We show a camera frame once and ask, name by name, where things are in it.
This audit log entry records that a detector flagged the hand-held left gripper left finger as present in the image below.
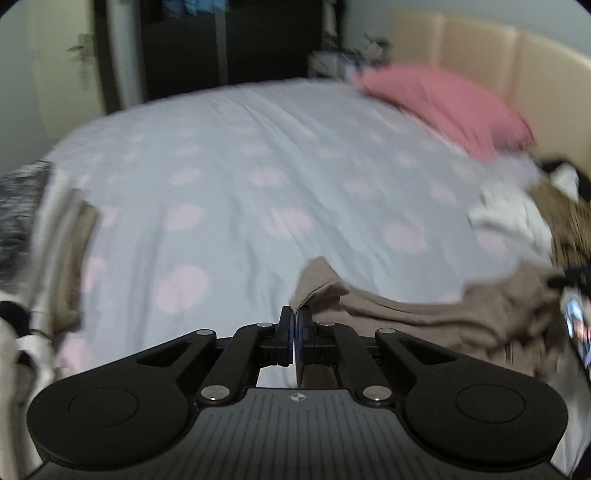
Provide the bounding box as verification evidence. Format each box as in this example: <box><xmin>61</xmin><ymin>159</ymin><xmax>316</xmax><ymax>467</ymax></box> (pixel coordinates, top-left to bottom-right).
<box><xmin>134</xmin><ymin>307</ymin><xmax>295</xmax><ymax>415</ymax></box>

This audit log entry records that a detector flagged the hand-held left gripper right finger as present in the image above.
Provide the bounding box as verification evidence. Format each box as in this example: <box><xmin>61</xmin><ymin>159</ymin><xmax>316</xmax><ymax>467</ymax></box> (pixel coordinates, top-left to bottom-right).
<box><xmin>295</xmin><ymin>306</ymin><xmax>462</xmax><ymax>415</ymax></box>

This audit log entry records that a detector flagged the taupe garment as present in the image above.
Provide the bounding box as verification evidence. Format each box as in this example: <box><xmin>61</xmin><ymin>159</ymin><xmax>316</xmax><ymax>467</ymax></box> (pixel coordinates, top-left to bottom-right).
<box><xmin>288</xmin><ymin>256</ymin><xmax>573</xmax><ymax>384</ymax></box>

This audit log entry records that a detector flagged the brown patterned cloth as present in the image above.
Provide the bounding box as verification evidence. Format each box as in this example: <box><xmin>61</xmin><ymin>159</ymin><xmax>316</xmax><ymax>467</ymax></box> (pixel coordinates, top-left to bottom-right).
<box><xmin>526</xmin><ymin>178</ymin><xmax>591</xmax><ymax>278</ymax></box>

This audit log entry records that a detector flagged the white crumpled cloth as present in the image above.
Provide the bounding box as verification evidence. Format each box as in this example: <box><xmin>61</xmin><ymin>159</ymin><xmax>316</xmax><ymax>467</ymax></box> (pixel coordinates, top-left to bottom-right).
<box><xmin>466</xmin><ymin>154</ymin><xmax>583</xmax><ymax>261</ymax></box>

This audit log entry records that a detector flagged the polka dot bedsheet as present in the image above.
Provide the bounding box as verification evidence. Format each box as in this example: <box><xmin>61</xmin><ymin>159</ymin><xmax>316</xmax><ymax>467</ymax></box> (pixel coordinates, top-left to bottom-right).
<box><xmin>41</xmin><ymin>76</ymin><xmax>589</xmax><ymax>476</ymax></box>

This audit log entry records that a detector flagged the beige folded garment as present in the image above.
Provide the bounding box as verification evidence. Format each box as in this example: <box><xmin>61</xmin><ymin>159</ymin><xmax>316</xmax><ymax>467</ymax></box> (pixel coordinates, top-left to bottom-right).
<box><xmin>51</xmin><ymin>198</ymin><xmax>100</xmax><ymax>333</ymax></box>

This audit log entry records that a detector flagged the white folded sweatshirt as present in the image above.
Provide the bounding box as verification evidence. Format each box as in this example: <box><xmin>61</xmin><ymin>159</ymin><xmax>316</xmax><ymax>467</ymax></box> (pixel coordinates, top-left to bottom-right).
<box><xmin>0</xmin><ymin>168</ymin><xmax>90</xmax><ymax>467</ymax></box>

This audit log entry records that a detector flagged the beige padded headboard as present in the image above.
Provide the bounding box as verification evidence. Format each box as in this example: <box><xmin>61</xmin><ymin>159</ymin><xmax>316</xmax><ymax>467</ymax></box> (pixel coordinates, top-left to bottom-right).
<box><xmin>392</xmin><ymin>9</ymin><xmax>591</xmax><ymax>185</ymax></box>

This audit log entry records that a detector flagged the pink pillow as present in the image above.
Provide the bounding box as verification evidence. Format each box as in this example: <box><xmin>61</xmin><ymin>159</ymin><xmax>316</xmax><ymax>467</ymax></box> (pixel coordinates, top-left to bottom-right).
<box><xmin>351</xmin><ymin>64</ymin><xmax>536</xmax><ymax>162</ymax></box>

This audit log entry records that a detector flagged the cluttered bedside table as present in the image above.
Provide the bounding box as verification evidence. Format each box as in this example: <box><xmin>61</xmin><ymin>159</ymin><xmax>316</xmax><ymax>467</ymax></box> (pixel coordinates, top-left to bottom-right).
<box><xmin>307</xmin><ymin>34</ymin><xmax>393</xmax><ymax>79</ymax></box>

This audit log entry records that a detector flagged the black floral folded garment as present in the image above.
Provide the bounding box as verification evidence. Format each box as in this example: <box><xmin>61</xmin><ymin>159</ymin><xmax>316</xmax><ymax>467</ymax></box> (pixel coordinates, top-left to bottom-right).
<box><xmin>0</xmin><ymin>159</ymin><xmax>51</xmax><ymax>287</ymax></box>

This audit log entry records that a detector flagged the dark wardrobe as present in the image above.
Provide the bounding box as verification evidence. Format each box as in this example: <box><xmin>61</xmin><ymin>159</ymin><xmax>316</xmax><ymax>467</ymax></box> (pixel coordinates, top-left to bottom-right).
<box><xmin>95</xmin><ymin>0</ymin><xmax>347</xmax><ymax>114</ymax></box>

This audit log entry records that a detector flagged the cream door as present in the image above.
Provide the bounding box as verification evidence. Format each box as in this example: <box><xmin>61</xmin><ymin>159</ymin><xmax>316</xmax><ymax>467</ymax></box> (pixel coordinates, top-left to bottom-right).
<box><xmin>28</xmin><ymin>0</ymin><xmax>107</xmax><ymax>139</ymax></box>

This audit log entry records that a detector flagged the metal door handle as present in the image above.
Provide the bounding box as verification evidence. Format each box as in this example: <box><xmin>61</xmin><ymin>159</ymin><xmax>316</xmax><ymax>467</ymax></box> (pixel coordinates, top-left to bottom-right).
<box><xmin>67</xmin><ymin>32</ymin><xmax>98</xmax><ymax>79</ymax></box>

